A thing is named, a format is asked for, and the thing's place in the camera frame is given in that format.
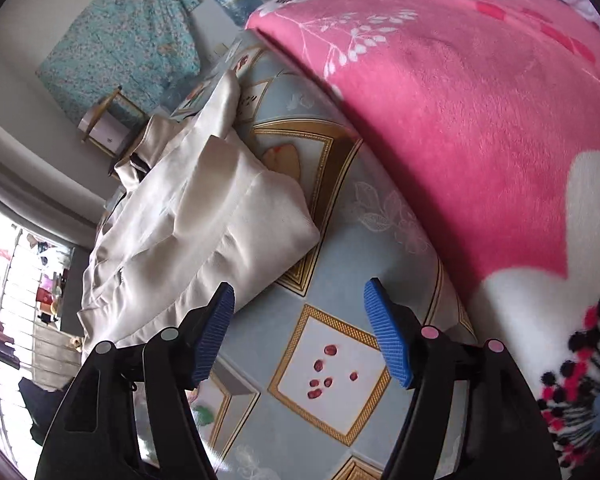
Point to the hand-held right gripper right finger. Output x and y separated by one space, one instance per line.
387 340

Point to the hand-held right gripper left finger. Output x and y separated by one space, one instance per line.
212 340

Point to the cream zip jacket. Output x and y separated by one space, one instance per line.
195 220

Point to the patterned blue tablecloth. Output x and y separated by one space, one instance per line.
340 240

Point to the dark grey board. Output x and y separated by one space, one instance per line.
77 265

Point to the pink floral blanket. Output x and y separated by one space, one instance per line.
455 110

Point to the grey curtain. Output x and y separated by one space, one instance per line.
30 170

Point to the wooden chair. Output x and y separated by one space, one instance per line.
102 110

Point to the blue water jug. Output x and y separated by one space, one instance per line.
237 0

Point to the teal floral wall cloth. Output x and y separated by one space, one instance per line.
120 45

